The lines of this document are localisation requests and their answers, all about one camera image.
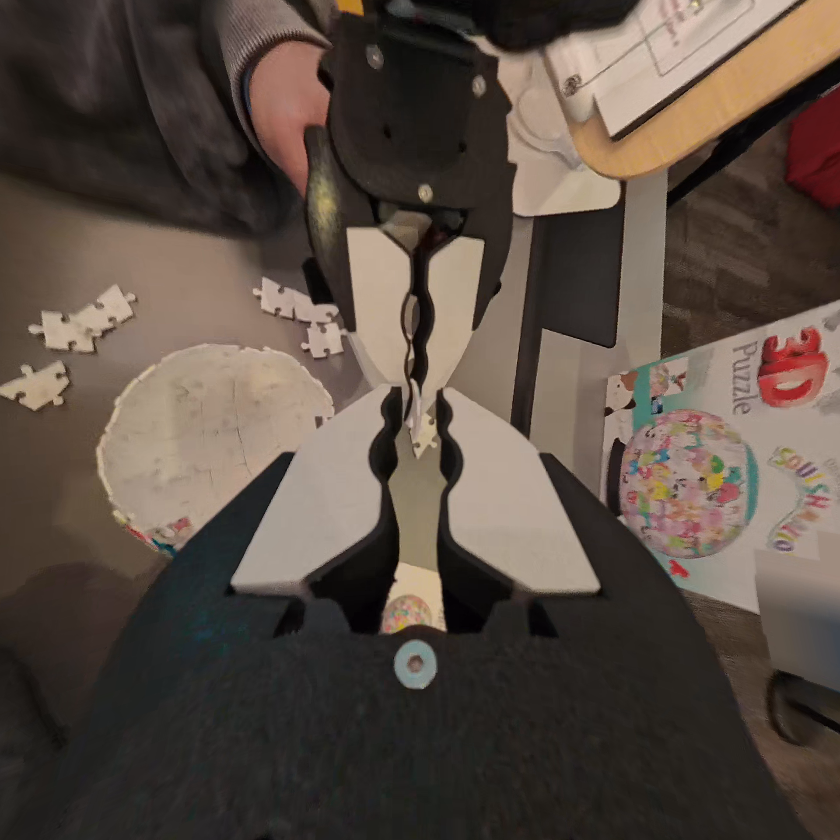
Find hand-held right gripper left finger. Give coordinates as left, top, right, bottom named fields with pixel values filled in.
left=230, top=386, right=403, bottom=595

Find wooden board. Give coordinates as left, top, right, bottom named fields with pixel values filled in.
left=567, top=0, right=840, bottom=181

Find person's left forearm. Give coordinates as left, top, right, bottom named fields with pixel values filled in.
left=0, top=0, right=336, bottom=238

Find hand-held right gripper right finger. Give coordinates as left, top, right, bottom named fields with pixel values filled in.
left=436, top=387, right=602, bottom=598

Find person's left hand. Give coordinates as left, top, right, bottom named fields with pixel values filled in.
left=251, top=41, right=332, bottom=198

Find colourful puzzle ball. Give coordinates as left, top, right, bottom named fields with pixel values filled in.
left=96, top=343, right=336, bottom=559

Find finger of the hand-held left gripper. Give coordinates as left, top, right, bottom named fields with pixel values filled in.
left=344, top=225, right=421, bottom=389
left=412, top=235, right=487, bottom=411

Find puzzle box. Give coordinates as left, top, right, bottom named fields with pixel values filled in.
left=600, top=308, right=840, bottom=614

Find black table divider strip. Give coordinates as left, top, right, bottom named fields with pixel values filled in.
left=511, top=215, right=547, bottom=439

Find black mat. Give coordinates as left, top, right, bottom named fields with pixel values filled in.
left=535, top=197, right=626, bottom=349

